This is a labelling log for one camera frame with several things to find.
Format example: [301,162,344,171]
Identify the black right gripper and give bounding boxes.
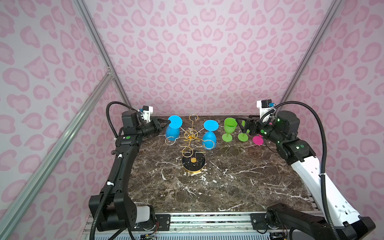
[235,114,286,145]

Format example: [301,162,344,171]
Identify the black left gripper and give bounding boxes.
[136,117,170,139]

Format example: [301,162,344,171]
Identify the green wine glass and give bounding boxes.
[222,118,238,143]
[238,121,249,142]

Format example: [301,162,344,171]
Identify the blue wine glass front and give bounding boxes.
[166,115,183,142]

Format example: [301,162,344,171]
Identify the blue wine glass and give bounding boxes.
[203,120,219,150]
[166,115,183,142]

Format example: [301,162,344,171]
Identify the pink wine glass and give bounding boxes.
[252,135,264,146]

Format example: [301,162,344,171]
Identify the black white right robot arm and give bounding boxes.
[236,111,376,240]

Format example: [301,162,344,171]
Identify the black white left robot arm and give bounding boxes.
[89,110,170,233]

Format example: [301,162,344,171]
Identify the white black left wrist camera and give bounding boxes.
[138,106,154,123]

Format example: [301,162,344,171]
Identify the gold wire wine glass rack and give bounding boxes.
[165,115,210,175]

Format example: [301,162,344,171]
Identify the aluminium frame corner post left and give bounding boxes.
[73,0,131,106]

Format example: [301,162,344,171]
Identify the aluminium frame corner post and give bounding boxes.
[281,0,345,103]
[73,0,131,106]

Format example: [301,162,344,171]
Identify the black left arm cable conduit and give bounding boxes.
[89,101,139,240]

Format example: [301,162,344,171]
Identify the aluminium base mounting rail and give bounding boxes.
[80,211,346,240]

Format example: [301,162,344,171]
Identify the aluminium frame corner post right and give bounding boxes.
[281,0,345,103]

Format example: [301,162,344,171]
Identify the aluminium frame rail left wall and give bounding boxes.
[1,73,115,240]

